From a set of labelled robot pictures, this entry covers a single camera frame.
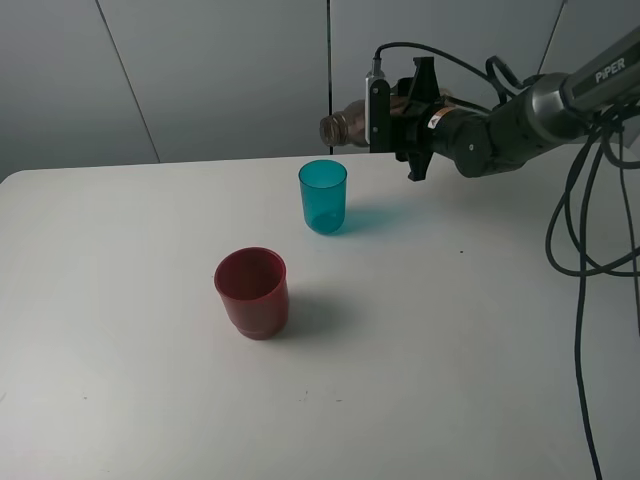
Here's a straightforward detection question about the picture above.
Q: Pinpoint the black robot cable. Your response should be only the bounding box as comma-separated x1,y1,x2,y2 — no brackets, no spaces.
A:
372,42,640,480

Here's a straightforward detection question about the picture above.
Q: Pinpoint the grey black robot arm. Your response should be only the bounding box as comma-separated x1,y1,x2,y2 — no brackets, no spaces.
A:
388,30,639,181

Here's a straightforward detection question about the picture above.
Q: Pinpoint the red plastic cup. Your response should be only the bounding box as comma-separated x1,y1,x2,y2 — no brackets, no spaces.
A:
213,247,289,340

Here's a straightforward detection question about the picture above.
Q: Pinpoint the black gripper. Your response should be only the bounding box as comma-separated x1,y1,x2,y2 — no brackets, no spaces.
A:
394,56,463,181

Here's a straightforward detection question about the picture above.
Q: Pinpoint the smoky grey water bottle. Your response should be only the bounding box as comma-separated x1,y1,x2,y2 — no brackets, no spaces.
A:
319,87,454,148

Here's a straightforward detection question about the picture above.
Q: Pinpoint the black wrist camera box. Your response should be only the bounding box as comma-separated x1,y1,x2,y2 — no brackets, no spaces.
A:
365,74,391,153

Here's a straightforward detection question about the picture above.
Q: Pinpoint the teal translucent plastic cup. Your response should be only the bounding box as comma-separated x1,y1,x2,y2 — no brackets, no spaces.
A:
298,159,347,234

